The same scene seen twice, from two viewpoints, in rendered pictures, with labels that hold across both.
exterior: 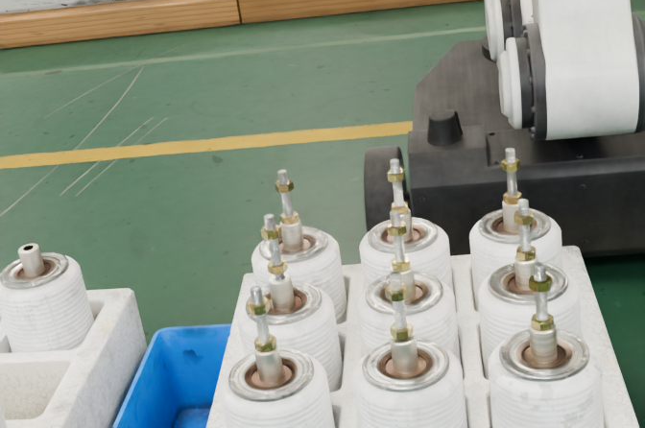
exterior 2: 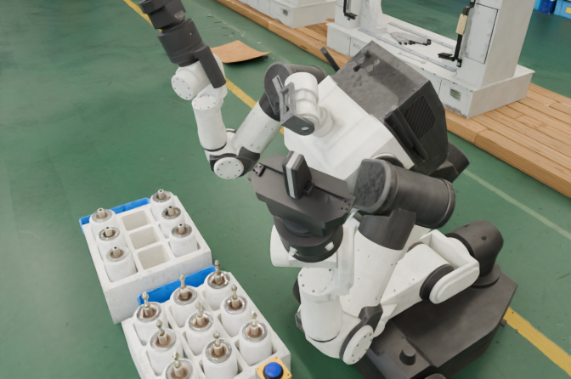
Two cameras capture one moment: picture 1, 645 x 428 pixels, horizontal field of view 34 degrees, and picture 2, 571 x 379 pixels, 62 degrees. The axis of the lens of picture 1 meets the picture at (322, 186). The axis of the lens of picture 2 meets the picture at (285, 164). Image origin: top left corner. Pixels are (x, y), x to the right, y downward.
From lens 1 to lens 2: 1.23 m
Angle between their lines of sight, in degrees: 44
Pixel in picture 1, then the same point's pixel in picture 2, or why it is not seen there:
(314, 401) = (144, 327)
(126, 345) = (195, 264)
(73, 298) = (182, 245)
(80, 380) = (161, 268)
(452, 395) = (159, 358)
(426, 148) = not seen: hidden behind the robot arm
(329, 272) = (216, 296)
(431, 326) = (192, 336)
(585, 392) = not seen: outside the picture
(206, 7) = (464, 129)
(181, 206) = not seen: hidden behind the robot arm
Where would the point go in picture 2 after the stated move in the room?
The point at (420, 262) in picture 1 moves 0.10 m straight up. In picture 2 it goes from (225, 316) to (223, 294)
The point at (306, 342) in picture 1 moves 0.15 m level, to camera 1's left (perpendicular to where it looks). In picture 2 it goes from (176, 310) to (154, 282)
